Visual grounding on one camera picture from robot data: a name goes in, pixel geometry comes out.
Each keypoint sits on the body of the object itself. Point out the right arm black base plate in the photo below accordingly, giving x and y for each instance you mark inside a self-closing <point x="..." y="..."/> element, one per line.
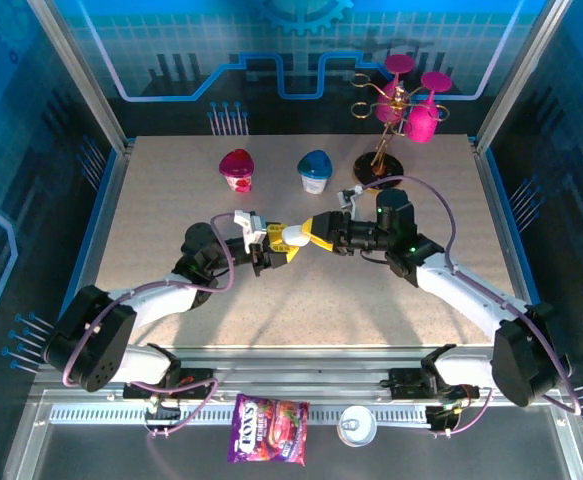
<point x="403" y="382"/>

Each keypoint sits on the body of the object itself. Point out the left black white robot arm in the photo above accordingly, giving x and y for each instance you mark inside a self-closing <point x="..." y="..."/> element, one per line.
<point x="156" y="300"/>

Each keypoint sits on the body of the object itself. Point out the pink lid yogurt cup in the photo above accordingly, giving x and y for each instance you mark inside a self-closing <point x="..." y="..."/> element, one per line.
<point x="238" y="172"/>

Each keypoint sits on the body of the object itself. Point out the pink wine glass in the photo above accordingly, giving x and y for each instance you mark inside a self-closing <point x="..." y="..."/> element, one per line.
<point x="421" y="125"/>
<point x="388" y="107"/>

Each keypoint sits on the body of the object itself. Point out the aluminium frame beam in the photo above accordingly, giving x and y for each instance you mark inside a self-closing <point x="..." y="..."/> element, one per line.
<point x="296" y="372"/>

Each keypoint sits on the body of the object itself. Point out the purple candy bag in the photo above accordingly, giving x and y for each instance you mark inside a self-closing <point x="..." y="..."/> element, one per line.
<point x="266" y="430"/>

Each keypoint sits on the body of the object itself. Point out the black adapter box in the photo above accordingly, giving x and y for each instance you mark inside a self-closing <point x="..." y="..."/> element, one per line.
<point x="441" y="417"/>
<point x="163" y="415"/>

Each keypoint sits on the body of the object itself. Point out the aluminium frame post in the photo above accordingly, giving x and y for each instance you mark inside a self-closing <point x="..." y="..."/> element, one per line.
<point x="78" y="75"/>
<point x="518" y="75"/>

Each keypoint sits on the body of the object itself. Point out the left black adapter box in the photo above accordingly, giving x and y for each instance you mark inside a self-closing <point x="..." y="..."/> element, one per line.
<point x="163" y="415"/>

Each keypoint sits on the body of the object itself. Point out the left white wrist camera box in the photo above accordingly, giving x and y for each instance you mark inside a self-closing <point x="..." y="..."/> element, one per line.
<point x="251" y="225"/>

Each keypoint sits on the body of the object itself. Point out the blue lid yogurt cup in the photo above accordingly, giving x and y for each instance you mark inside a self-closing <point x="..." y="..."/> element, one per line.
<point x="315" y="175"/>

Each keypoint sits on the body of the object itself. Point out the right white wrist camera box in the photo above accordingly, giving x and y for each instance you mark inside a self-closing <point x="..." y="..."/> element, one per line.
<point x="350" y="197"/>

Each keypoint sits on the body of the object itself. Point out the right black adapter box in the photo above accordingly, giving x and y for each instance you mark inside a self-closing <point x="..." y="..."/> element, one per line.
<point x="441" y="417"/>

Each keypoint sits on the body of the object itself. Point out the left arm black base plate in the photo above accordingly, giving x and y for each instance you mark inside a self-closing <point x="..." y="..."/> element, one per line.
<point x="193" y="386"/>

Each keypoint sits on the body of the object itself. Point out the silver drink can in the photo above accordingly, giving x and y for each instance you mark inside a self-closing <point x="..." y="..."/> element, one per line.
<point x="356" y="425"/>

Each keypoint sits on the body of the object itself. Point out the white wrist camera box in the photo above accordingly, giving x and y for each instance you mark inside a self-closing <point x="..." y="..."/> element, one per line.
<point x="251" y="225"/>
<point x="350" y="197"/>

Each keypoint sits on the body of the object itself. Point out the left aluminium frame post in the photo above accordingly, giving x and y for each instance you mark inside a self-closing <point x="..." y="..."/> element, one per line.
<point x="78" y="75"/>

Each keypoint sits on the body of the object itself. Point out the right aluminium frame post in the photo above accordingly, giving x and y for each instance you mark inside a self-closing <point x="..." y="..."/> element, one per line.
<point x="518" y="75"/>

